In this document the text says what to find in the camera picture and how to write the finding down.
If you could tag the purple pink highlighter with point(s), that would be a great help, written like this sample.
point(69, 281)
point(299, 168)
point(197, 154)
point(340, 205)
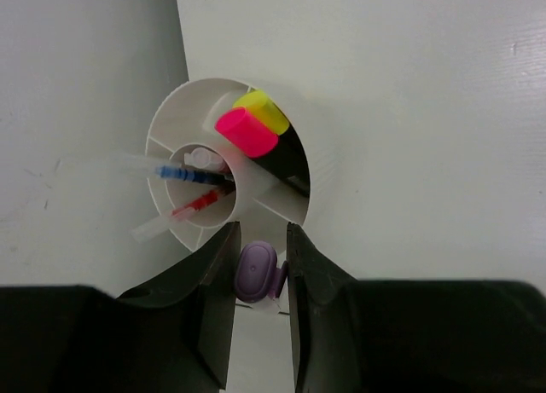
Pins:
point(258, 280)

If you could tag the white round container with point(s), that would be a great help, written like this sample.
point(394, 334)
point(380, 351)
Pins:
point(261, 204)

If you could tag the pink black highlighter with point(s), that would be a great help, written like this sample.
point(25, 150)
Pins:
point(265, 148)

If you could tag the blue pen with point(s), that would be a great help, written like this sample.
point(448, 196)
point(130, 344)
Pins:
point(148, 167)

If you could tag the red pen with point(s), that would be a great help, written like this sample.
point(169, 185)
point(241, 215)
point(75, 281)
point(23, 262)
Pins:
point(167, 221)

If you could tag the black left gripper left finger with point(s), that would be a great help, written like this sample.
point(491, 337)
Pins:
point(172, 333)

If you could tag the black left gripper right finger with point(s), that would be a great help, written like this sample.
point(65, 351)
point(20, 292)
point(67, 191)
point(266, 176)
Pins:
point(351, 335)

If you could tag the yellow black highlighter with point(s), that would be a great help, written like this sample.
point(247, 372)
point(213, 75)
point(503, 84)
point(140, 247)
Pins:
point(267, 112)

